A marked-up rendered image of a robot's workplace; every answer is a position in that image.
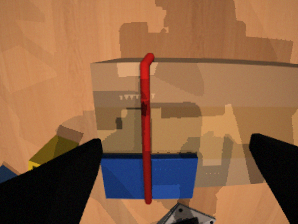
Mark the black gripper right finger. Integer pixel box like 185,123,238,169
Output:
249,133,298,224

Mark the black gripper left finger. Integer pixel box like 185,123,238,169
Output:
0,138,103,224

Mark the red strap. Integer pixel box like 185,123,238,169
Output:
140,53,155,205

